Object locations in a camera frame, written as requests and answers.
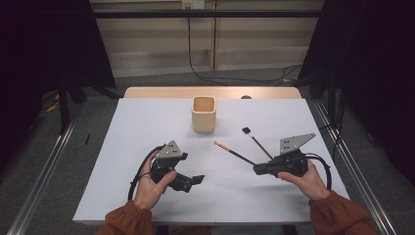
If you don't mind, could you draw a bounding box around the black brush with flat head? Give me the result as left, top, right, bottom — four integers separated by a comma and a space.
241, 126, 275, 162

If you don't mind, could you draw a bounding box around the black wall cable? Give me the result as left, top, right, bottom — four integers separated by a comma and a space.
186, 6, 303, 87

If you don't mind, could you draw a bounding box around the black metal stand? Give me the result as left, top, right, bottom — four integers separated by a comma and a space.
327, 70, 338, 125
58, 77, 71, 135

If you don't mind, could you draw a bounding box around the hand-held gripper cable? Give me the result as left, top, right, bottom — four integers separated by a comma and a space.
127, 145, 164, 202
304, 152, 333, 191

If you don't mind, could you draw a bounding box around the person's left hand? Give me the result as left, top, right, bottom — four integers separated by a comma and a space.
133, 150, 178, 211

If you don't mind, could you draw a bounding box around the right hand-held gripper cable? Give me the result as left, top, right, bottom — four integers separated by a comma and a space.
304, 152, 333, 191

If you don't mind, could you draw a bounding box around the person's right hand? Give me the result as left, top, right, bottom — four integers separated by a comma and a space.
276, 159, 332, 202

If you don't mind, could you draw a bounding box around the aluminium floor rail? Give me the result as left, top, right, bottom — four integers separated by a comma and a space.
312, 99, 398, 235
6, 103, 85, 235

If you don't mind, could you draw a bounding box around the black floor cable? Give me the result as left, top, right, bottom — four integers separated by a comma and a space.
318, 93, 347, 155

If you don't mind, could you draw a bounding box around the beige square cup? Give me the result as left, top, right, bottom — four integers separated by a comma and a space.
191, 95, 217, 134

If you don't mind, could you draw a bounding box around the black curtain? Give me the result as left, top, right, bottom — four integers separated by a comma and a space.
298, 0, 415, 188
0, 0, 117, 175

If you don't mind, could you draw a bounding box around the white table cover sheet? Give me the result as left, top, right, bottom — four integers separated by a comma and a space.
71, 97, 350, 226

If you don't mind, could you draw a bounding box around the white wall outlet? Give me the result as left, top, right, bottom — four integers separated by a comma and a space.
181, 0, 207, 10

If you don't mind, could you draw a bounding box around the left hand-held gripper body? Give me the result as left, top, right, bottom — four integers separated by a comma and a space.
150, 140, 194, 194

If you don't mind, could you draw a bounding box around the left hand-held gripper cable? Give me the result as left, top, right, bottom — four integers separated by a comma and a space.
127, 145, 164, 202

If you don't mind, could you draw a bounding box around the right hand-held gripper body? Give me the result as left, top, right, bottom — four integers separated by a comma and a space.
269, 132, 317, 178

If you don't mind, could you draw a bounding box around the black brush with orange end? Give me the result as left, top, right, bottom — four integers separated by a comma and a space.
213, 140, 257, 166

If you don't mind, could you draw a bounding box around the yellow floor item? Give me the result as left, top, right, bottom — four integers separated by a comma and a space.
45, 101, 62, 114

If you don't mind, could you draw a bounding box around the black horizontal bar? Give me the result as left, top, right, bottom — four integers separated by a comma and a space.
92, 9, 323, 20

